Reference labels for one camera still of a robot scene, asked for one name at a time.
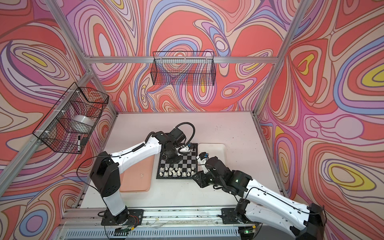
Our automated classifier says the white plastic tray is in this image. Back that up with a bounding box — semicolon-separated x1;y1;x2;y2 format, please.
197;144;226;173

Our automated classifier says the black wire basket left wall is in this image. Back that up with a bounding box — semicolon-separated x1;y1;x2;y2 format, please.
33;83;109;154

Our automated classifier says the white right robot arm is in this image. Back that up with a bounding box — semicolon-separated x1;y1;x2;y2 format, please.
193;152;327;240

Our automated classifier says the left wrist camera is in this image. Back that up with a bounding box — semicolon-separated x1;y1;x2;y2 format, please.
168;128;186;146

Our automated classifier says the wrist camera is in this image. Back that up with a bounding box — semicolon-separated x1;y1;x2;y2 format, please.
199;152;209;161
168;128;186;146

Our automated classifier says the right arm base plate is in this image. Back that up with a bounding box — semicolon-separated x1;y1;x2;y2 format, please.
219;208;261;226

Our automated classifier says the black white chess board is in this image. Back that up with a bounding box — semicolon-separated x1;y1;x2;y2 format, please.
156;143;198;180

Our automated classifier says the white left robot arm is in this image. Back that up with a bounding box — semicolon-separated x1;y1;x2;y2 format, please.
90;129;186;225

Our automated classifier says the black wire basket wall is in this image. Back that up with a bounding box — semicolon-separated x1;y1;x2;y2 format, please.
33;83;109;154
151;51;216;86

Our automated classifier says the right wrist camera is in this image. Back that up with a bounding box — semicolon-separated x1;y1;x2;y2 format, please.
199;152;209;161

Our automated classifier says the white roll in basket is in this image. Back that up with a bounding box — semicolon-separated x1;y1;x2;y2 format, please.
70;115;95;134

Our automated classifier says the black wire basket back wall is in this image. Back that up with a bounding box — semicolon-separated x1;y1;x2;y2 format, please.
151;51;216;86

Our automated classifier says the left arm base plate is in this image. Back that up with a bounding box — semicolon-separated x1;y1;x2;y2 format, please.
99;209;144;227

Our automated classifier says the pink plastic tray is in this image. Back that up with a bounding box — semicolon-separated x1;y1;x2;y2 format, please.
113;153;155;193

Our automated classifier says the black marker in basket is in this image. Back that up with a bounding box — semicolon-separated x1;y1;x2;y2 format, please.
77;135;82;153

